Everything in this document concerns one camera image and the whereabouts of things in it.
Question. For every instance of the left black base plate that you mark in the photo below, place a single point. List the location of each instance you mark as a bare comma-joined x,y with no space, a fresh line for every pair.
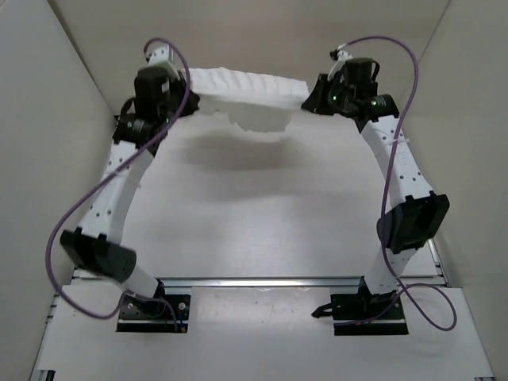
136,316

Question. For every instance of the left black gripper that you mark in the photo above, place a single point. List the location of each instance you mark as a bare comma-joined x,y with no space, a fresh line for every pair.
192,104

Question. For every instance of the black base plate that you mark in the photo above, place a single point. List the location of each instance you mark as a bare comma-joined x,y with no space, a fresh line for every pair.
136,316
351,318

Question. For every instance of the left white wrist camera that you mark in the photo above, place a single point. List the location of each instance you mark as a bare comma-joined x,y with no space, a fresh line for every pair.
162,56

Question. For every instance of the white pleated skirt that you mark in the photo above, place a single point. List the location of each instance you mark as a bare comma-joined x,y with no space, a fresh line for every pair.
260,103

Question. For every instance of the aluminium front rail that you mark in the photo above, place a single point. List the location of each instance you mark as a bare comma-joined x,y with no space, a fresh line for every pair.
270,282

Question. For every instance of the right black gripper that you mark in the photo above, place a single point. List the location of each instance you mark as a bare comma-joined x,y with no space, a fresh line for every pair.
315,103

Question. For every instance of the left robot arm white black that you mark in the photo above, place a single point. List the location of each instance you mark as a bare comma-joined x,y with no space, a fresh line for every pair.
94,245

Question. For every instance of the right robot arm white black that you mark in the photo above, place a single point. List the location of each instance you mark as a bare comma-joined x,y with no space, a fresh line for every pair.
412,211

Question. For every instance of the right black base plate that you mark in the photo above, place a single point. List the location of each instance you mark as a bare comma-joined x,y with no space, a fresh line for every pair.
351,318

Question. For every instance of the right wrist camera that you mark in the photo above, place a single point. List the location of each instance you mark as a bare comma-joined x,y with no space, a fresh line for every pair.
339,56

